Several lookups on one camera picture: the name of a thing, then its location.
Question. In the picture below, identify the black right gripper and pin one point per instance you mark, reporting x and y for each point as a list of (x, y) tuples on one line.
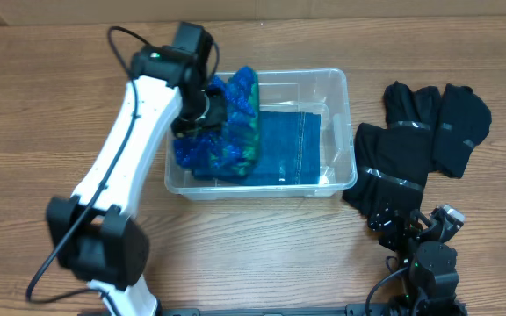
[(404, 227)]

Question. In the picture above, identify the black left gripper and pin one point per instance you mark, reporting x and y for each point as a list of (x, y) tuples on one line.
[(214, 111)]

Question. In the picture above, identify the blue sparkly garment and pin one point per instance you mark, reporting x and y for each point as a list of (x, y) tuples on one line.
[(233, 148)]

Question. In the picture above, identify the blue denim jeans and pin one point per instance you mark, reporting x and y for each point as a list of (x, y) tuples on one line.
[(290, 152)]

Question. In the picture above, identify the black garment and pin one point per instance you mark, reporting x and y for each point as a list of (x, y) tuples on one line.
[(427, 130)]

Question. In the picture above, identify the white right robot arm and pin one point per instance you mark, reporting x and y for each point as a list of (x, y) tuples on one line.
[(425, 264)]

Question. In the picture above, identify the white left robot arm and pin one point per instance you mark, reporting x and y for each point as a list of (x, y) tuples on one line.
[(94, 231)]

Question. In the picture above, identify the clear plastic storage bin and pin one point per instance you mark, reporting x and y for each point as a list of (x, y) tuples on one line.
[(321, 91)]

